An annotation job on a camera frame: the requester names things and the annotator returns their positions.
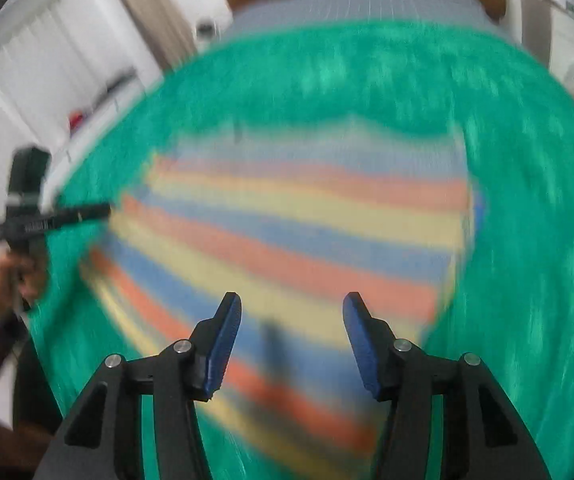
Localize striped knit sweater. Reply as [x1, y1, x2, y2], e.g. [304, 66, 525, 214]
[81, 118, 479, 479]

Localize person's left hand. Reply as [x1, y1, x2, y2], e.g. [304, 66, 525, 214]
[0, 249, 48, 319]

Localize red cloth on cabinet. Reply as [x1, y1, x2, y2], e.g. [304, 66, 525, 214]
[68, 110, 86, 133]

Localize green bed blanket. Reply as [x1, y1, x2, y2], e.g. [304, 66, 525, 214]
[29, 21, 574, 479]

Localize white low drawer cabinet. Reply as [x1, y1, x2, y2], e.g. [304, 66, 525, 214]
[41, 66, 162, 207]

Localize white window blinds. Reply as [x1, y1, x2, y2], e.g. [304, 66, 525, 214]
[0, 0, 160, 217]

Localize beige curtain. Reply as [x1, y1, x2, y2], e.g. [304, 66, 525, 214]
[122, 0, 197, 72]

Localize grey checked bed sheet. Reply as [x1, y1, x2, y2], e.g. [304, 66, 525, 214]
[221, 0, 510, 41]

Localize white round security camera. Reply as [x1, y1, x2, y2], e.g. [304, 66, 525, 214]
[195, 20, 219, 42]

